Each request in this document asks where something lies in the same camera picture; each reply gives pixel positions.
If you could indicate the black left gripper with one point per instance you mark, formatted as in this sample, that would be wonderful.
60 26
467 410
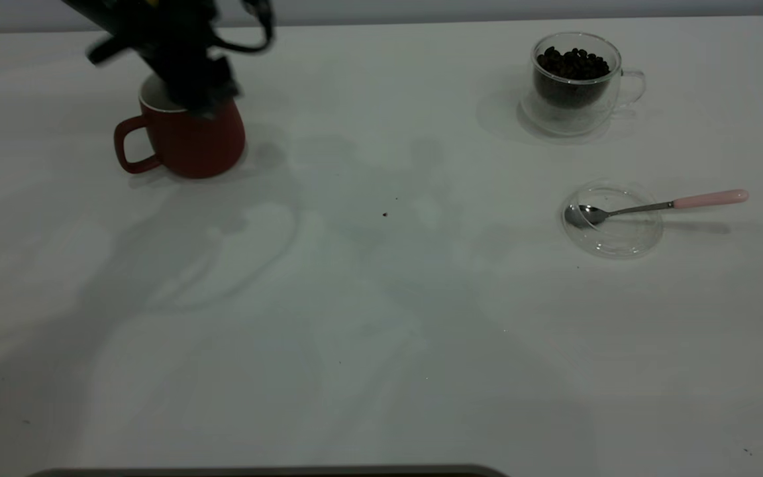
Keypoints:
150 16

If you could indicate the red ceramic mug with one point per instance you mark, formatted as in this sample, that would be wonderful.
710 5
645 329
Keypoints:
189 146

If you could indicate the clear glass saucer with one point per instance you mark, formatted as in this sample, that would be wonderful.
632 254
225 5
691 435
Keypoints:
620 242

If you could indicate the dark coffee beans pile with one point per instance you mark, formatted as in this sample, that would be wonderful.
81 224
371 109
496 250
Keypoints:
572 73

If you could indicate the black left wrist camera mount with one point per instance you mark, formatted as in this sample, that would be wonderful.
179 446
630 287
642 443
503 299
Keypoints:
102 52

